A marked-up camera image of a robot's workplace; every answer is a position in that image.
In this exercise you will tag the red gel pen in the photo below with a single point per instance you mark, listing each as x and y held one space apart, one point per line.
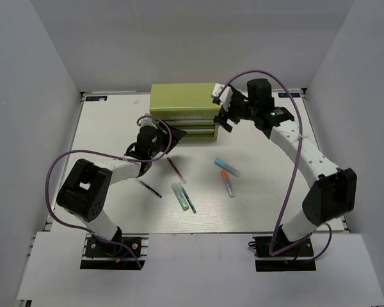
180 176

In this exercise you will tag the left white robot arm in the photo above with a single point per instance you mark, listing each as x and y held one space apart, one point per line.
84 192

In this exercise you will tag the green highlighter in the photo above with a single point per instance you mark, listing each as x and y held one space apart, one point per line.
180 197

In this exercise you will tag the blue highlighter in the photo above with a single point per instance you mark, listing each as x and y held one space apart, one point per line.
227 167

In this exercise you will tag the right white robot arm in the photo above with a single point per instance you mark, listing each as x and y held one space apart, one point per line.
332 189

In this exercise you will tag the left blue corner label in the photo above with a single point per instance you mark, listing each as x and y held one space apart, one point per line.
96 98

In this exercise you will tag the blue corner label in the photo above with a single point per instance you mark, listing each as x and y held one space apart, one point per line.
96 98
286 95

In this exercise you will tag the right blue corner label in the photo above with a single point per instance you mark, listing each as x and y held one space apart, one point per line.
286 95

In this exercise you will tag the green metal tool chest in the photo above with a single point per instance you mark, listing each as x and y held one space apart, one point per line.
183 101

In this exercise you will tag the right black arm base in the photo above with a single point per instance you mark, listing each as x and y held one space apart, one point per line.
297 259

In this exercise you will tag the purple gel pen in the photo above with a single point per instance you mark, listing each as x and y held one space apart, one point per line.
151 189

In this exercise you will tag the orange highlighter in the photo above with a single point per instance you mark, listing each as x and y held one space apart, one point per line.
228 183

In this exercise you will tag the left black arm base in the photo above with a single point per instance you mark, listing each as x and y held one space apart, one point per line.
100 256

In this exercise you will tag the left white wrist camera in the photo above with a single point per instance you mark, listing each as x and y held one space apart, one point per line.
146 120

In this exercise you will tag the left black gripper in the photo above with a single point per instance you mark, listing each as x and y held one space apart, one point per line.
176 135

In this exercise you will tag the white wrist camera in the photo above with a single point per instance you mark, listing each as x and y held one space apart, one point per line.
146 120
222 95

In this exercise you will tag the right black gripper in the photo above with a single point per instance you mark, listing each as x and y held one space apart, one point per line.
237 96

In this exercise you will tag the green gel pen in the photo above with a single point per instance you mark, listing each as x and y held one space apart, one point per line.
186 196

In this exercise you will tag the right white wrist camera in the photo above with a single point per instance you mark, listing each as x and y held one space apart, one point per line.
222 95

